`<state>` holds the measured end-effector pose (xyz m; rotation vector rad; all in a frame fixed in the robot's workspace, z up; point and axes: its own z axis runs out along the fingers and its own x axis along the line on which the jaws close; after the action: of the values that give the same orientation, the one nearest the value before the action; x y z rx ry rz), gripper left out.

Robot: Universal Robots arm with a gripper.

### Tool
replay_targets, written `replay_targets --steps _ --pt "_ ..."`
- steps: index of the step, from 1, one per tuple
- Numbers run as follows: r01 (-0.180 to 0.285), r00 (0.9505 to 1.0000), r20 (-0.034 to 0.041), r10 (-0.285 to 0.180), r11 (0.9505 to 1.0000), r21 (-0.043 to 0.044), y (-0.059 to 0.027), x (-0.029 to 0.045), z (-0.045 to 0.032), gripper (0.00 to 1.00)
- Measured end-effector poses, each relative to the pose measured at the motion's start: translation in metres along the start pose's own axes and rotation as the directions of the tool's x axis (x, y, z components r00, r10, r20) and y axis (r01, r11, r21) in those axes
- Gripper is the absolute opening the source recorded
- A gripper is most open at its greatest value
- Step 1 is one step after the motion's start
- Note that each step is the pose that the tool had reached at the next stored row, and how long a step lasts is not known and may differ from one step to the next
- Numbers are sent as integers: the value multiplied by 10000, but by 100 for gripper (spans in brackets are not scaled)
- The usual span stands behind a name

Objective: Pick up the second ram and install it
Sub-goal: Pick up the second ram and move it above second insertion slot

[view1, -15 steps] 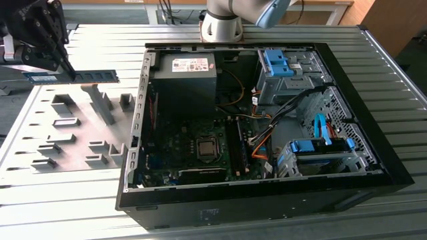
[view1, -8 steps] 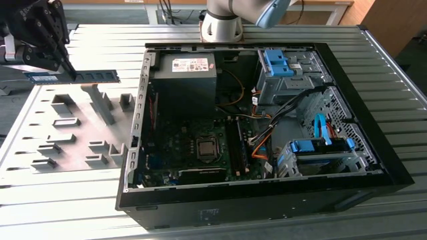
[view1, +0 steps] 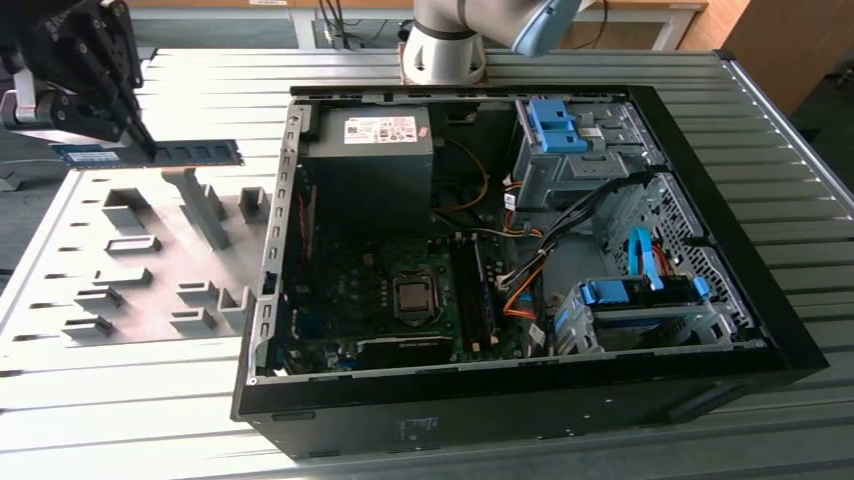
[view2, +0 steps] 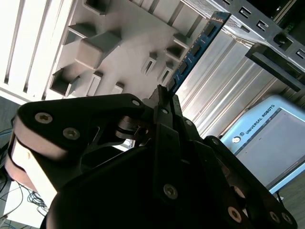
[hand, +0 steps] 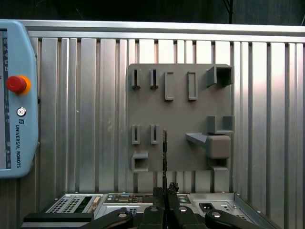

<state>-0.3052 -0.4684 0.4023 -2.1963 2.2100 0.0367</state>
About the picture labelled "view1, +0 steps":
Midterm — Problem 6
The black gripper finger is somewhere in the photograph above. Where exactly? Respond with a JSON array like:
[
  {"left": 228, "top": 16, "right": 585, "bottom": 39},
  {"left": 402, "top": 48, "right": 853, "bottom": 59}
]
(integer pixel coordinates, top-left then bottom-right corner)
[{"left": 51, "top": 0, "right": 160, "bottom": 165}]

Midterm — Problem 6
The blue labelled RAM stick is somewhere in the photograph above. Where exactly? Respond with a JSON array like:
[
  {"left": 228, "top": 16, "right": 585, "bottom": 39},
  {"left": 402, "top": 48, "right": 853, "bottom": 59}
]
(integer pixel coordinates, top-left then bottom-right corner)
[{"left": 51, "top": 139, "right": 246, "bottom": 170}]

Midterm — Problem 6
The long wooden desk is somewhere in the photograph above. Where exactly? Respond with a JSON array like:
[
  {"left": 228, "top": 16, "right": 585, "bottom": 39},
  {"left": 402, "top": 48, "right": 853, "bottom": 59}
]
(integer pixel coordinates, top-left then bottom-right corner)
[{"left": 125, "top": 0, "right": 415, "bottom": 51}]

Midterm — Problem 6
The grey parts rack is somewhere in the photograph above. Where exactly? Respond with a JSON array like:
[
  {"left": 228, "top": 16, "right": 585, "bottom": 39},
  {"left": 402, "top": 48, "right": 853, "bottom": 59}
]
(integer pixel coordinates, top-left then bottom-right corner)
[{"left": 59, "top": 167, "right": 276, "bottom": 347}]

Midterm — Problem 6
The grey power supply unit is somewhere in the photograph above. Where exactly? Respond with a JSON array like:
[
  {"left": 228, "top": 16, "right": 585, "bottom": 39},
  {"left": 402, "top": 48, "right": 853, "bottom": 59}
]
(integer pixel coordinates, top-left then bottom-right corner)
[{"left": 307, "top": 103, "right": 439, "bottom": 224}]

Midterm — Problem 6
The green motherboard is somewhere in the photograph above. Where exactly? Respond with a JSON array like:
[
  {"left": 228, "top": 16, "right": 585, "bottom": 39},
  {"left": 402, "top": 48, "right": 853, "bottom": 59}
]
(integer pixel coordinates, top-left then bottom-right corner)
[{"left": 276, "top": 232, "right": 535, "bottom": 375}]

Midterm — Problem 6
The metal socket cover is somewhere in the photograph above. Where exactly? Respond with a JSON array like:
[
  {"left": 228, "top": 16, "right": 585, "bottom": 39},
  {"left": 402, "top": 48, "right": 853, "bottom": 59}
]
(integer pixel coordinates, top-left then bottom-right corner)
[{"left": 388, "top": 269, "right": 443, "bottom": 327}]

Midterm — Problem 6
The silver CPU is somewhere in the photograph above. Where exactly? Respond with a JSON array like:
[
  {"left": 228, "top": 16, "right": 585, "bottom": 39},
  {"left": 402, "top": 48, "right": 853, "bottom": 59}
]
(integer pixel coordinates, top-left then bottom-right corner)
[{"left": 398, "top": 282, "right": 432, "bottom": 312}]

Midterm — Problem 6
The blue drive carrier latch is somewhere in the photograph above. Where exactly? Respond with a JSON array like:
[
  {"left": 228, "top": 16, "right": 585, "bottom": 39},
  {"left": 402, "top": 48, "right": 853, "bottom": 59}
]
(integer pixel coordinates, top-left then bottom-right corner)
[{"left": 524, "top": 98, "right": 594, "bottom": 154}]

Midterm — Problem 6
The black graphics card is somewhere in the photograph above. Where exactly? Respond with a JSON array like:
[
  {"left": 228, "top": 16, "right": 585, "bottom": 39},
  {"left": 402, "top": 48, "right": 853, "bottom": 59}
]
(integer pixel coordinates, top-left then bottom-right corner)
[{"left": 351, "top": 333, "right": 456, "bottom": 370}]

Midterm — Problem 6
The tall metal drive cage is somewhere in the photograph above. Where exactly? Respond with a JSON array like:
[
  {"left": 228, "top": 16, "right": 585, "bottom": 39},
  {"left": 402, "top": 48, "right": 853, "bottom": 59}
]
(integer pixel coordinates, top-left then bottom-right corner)
[{"left": 511, "top": 97, "right": 669, "bottom": 212}]

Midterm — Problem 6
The white framed wooden desk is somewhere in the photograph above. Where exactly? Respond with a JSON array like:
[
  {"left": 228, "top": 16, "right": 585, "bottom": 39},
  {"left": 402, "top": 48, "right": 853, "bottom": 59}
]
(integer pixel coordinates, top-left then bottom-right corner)
[{"left": 570, "top": 0, "right": 710, "bottom": 52}]

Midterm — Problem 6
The blue disk carrier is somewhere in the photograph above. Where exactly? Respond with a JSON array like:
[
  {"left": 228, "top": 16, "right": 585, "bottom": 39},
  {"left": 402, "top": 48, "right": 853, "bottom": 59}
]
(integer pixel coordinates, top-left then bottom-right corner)
[{"left": 578, "top": 277, "right": 710, "bottom": 306}]

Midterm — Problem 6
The black open PC case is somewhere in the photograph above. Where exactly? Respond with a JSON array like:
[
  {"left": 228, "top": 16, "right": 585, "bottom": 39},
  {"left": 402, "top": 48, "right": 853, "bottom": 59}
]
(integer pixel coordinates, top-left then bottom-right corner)
[{"left": 230, "top": 84, "right": 830, "bottom": 459}]

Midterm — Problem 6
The black hard disk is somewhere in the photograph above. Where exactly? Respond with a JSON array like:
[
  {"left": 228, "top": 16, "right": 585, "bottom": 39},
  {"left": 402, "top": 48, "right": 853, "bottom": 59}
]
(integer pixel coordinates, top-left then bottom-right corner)
[{"left": 626, "top": 276, "right": 697, "bottom": 307}]

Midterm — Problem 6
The low metal disk bay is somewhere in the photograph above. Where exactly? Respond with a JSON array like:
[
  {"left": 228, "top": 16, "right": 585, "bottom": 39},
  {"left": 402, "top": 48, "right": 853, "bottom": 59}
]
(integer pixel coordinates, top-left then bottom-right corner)
[{"left": 544, "top": 277, "right": 743, "bottom": 355}]

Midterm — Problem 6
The wooden cabinet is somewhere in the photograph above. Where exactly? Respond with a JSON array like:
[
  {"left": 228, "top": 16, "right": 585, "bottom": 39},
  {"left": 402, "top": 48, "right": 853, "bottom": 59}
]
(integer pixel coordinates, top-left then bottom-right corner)
[{"left": 722, "top": 0, "right": 854, "bottom": 117}]

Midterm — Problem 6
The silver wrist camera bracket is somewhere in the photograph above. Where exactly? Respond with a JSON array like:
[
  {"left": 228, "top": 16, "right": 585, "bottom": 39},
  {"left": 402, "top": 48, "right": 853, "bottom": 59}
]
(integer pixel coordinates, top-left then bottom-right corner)
[{"left": 0, "top": 69, "right": 72, "bottom": 135}]

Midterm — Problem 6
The grey floor bracket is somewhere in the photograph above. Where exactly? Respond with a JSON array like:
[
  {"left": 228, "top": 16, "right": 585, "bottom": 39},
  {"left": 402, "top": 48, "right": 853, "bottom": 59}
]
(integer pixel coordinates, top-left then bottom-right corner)
[{"left": 0, "top": 159, "right": 32, "bottom": 192}]

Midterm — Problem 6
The yellow black wire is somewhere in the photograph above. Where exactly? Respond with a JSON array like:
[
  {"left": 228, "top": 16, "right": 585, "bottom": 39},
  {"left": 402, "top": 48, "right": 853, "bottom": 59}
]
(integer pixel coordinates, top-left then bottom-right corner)
[{"left": 431, "top": 138, "right": 494, "bottom": 216}]

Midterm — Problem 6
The white grey wire bundle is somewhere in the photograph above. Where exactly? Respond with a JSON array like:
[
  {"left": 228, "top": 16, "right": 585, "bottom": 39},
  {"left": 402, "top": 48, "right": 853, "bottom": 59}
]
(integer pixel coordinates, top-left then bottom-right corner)
[{"left": 431, "top": 212, "right": 546, "bottom": 241}]

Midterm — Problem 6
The orange red power cable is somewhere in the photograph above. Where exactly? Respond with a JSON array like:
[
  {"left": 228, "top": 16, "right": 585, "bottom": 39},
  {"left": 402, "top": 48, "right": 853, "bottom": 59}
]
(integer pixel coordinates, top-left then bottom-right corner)
[{"left": 500, "top": 174, "right": 543, "bottom": 240}]

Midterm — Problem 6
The white plug wire bundle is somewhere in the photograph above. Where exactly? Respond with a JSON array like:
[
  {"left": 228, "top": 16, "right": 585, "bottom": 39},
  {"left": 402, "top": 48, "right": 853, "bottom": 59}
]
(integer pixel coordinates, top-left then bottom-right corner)
[{"left": 494, "top": 249, "right": 552, "bottom": 294}]

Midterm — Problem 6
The black cable bundle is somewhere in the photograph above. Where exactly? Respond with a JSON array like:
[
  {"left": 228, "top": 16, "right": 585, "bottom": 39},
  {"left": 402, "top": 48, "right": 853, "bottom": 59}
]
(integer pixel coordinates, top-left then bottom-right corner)
[{"left": 531, "top": 171, "right": 654, "bottom": 259}]

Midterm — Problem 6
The orange wire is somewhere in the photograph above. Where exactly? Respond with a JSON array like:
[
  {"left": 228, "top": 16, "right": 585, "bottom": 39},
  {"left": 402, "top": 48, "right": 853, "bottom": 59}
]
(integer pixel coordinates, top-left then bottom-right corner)
[{"left": 499, "top": 277, "right": 539, "bottom": 320}]

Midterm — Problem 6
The blue SATA wire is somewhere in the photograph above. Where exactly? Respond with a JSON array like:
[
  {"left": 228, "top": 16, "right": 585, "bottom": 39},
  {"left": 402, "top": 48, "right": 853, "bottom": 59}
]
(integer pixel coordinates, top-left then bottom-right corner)
[{"left": 626, "top": 226, "right": 667, "bottom": 291}]

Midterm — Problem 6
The red SATA wire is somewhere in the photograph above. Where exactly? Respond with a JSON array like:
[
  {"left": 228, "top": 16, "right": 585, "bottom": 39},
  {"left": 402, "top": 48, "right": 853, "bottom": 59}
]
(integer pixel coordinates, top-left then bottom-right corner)
[{"left": 650, "top": 242, "right": 677, "bottom": 281}]

